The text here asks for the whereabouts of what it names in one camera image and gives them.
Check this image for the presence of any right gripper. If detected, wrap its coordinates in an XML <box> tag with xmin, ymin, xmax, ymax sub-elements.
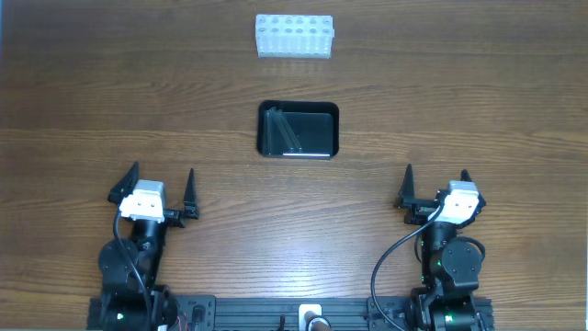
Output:
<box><xmin>397</xmin><ymin>163</ymin><xmax>487</xmax><ymax>226</ymax></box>

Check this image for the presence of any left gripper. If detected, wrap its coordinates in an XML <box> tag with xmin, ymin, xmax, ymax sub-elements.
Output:
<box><xmin>107</xmin><ymin>160</ymin><xmax>201</xmax><ymax>229</ymax></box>

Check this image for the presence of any black tray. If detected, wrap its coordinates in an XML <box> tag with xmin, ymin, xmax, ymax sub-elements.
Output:
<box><xmin>255</xmin><ymin>98</ymin><xmax>342</xmax><ymax>161</ymax></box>

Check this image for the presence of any white test tube rack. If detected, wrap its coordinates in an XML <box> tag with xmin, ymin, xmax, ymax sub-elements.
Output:
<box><xmin>254</xmin><ymin>13</ymin><xmax>336</xmax><ymax>60</ymax></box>

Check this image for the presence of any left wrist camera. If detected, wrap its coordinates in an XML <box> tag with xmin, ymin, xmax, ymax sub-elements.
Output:
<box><xmin>118</xmin><ymin>178</ymin><xmax>167</xmax><ymax>224</ymax></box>

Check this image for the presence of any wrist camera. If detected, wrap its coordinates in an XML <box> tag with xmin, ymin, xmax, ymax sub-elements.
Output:
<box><xmin>437</xmin><ymin>179</ymin><xmax>481</xmax><ymax>225</ymax></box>
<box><xmin>118</xmin><ymin>178</ymin><xmax>167</xmax><ymax>224</ymax></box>

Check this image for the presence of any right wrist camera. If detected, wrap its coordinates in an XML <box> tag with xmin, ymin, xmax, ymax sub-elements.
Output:
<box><xmin>437</xmin><ymin>179</ymin><xmax>481</xmax><ymax>225</ymax></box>

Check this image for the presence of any black cable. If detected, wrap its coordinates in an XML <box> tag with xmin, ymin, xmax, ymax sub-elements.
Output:
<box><xmin>111</xmin><ymin>211</ymin><xmax>155</xmax><ymax>331</ymax></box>
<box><xmin>368</xmin><ymin>203</ymin><xmax>445</xmax><ymax>331</ymax></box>

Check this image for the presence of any mounting rail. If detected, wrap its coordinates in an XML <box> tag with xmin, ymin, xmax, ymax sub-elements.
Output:
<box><xmin>86</xmin><ymin>293</ymin><xmax>495</xmax><ymax>331</ymax></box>

